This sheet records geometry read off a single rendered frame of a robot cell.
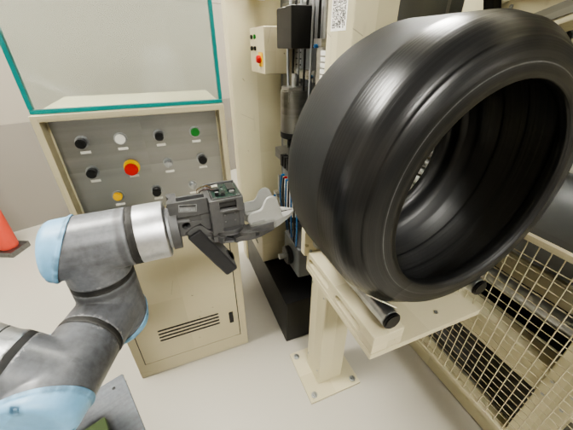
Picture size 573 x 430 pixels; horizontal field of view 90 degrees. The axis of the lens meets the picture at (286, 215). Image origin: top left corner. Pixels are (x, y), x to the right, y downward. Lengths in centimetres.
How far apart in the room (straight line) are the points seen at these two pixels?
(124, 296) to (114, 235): 11
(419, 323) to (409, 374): 92
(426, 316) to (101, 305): 76
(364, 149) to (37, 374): 50
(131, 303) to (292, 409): 118
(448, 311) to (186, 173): 98
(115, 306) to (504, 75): 66
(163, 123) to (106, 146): 20
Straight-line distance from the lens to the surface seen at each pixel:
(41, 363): 47
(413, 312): 91
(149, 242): 46
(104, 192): 121
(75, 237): 48
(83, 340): 49
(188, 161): 115
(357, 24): 83
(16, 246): 319
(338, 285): 84
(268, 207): 49
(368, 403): 166
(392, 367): 178
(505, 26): 58
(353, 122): 48
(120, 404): 104
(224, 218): 48
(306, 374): 167
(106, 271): 49
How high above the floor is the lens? 144
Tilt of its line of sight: 30 degrees down
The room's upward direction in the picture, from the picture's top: straight up
